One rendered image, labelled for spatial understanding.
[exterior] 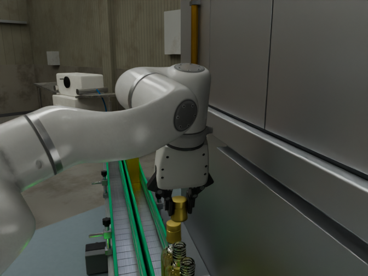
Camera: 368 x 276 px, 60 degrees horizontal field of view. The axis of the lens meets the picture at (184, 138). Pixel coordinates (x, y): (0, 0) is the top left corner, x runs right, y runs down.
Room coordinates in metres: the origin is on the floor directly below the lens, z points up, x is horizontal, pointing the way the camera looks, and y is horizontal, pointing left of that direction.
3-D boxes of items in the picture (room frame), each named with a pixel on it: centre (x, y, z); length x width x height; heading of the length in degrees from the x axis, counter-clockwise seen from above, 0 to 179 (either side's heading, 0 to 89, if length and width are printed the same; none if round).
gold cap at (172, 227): (0.65, 0.02, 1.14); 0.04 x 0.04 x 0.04
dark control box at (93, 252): (1.04, 0.33, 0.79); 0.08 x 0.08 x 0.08; 15
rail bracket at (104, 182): (1.38, 0.40, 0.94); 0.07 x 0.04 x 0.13; 105
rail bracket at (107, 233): (0.94, 0.28, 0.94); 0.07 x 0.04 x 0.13; 105
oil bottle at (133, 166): (1.58, 0.27, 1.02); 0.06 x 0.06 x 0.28; 15
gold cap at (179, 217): (0.60, 0.01, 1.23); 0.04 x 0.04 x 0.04
